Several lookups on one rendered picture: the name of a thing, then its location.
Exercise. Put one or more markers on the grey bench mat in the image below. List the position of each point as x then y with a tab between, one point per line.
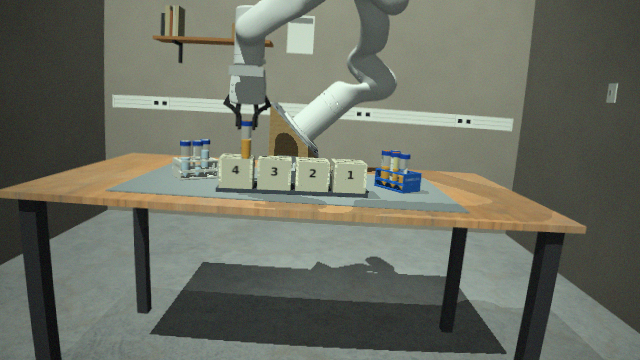
161	181

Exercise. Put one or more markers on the blue tube rack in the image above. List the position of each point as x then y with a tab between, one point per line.
411	181

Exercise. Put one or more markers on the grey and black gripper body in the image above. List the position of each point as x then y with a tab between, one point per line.
247	90

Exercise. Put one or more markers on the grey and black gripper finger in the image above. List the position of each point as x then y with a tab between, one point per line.
259	111
235	110

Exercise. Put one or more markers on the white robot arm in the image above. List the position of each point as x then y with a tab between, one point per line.
377	81

